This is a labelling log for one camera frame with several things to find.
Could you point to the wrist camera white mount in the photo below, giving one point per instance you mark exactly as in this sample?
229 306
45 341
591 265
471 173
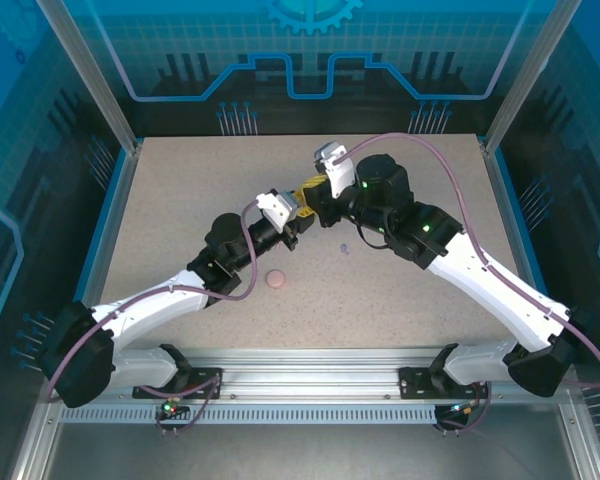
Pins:
277 210
337 170

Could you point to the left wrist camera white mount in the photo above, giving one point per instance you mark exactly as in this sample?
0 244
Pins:
277 210

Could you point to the blue trimmed aluminium side rail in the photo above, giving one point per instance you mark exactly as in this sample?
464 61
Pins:
102 250
522 250

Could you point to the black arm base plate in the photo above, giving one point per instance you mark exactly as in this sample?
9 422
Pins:
415 385
205 373

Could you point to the aluminium front mounting rail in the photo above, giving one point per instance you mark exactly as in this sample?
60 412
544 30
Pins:
305 375

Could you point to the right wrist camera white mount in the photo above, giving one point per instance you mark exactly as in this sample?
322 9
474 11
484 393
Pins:
337 170

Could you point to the aluminium frame post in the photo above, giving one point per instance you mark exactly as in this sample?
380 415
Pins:
530 75
90 75

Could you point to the pink earbud charging case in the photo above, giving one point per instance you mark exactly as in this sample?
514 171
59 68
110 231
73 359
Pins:
276 279

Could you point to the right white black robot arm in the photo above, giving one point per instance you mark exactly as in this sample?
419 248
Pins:
505 300

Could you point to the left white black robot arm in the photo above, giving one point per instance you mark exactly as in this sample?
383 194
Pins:
145 305

